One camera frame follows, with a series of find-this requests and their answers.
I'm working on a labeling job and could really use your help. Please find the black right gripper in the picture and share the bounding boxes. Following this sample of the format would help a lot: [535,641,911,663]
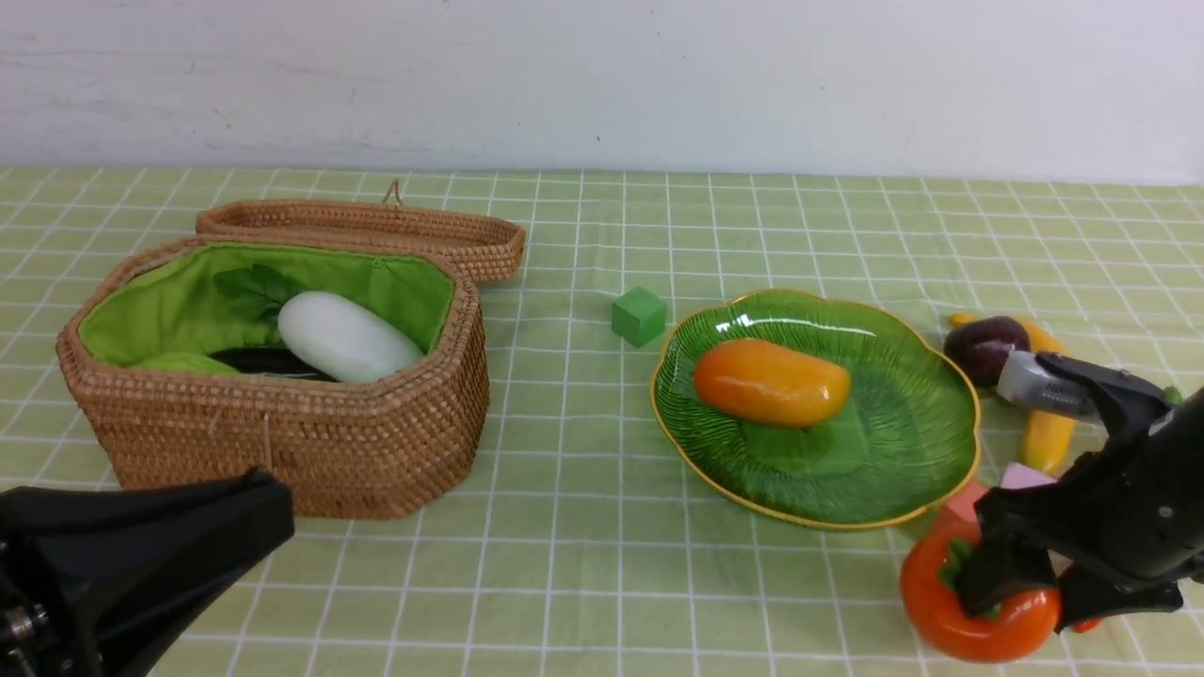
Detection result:
[955,459,1202,632]

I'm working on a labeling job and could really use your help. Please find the yellow toy banana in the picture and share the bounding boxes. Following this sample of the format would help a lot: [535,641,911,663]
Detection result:
[948,312,1078,476]

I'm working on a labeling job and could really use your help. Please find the orange toy persimmon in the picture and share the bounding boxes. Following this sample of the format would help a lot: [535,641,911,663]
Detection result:
[899,520,1061,664]

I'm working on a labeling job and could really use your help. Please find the dark purple toy mangosteen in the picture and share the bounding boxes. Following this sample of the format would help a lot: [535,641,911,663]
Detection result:
[944,316,1031,388]

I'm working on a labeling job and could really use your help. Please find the orange toy mango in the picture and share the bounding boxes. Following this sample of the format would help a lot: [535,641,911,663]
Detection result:
[692,339,852,429]

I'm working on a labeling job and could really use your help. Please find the white toy radish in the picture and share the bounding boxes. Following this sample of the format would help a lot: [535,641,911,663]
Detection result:
[214,264,426,383]

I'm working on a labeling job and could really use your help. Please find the purple toy eggplant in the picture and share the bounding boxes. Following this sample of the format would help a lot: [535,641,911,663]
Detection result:
[208,346,337,383]

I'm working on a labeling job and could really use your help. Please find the orange toy carrot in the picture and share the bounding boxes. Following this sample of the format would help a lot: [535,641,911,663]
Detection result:
[1072,385,1184,634]

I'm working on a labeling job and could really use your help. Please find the green toy cucumber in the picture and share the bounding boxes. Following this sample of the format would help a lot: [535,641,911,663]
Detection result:
[132,353,241,373]

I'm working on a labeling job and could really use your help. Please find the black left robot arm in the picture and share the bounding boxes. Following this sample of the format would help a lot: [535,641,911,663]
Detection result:
[1,470,295,676]

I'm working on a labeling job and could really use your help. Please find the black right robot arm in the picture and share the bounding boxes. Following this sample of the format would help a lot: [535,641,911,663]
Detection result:
[955,385,1203,631]

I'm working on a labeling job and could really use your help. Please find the lilac cube block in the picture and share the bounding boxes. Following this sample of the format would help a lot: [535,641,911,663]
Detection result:
[998,463,1057,490]

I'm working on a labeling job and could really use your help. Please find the pink cube block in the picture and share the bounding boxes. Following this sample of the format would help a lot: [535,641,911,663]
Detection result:
[933,479,988,526]

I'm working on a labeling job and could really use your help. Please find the green leaf glass plate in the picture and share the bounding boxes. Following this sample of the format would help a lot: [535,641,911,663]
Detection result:
[650,289,982,531]

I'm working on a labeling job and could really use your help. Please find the green cube block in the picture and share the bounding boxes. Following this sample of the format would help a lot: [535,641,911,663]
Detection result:
[610,285,668,348]

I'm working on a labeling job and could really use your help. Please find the woven wicker basket lid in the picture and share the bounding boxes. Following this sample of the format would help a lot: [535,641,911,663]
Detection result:
[195,181,529,282]

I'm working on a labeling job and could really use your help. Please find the woven wicker basket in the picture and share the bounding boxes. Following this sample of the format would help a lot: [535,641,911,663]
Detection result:
[55,235,490,519]

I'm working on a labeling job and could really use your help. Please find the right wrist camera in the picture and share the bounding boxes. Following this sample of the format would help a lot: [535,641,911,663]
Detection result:
[996,351,1178,437]

